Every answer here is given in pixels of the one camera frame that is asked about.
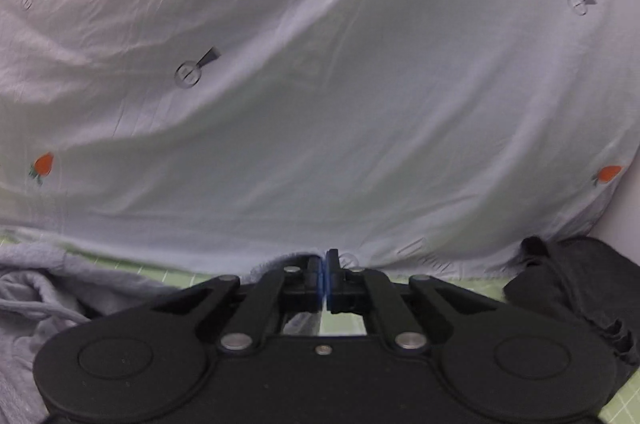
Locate grey zip hoodie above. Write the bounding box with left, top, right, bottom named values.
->
left=0, top=239, right=306, bottom=424

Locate black garment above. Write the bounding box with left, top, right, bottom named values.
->
left=503, top=236, right=639, bottom=392

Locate white carrot print quilt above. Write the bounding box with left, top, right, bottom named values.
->
left=1, top=0, right=639, bottom=275

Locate green grid bed sheet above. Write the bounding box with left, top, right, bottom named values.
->
left=0, top=227, right=640, bottom=424

